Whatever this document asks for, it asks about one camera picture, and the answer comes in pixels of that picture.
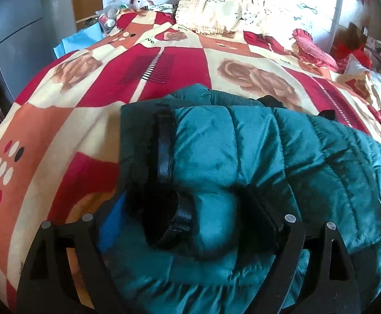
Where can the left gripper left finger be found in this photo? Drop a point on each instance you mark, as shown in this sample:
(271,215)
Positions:
(64,270)

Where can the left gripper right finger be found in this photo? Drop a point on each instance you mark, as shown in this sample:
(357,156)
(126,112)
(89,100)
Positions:
(329,284)

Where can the teal quilted puffer jacket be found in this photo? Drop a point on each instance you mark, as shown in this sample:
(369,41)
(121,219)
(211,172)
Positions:
(187,235)

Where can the red cream floral blanket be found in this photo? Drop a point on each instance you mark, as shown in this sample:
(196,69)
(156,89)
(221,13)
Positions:
(60,141)

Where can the white pillow by bedside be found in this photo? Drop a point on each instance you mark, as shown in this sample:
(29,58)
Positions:
(368,82)

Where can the pink ruffled heart pillow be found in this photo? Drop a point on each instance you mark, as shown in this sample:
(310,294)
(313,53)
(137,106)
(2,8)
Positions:
(307,51)

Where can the grey refrigerator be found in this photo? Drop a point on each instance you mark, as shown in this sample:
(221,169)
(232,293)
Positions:
(29,32)

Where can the white plush toy red hat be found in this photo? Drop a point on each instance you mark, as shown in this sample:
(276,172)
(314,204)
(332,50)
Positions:
(141,4)

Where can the cream fringed pillow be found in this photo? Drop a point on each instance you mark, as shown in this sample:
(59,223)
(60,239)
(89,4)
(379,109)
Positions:
(223,16)

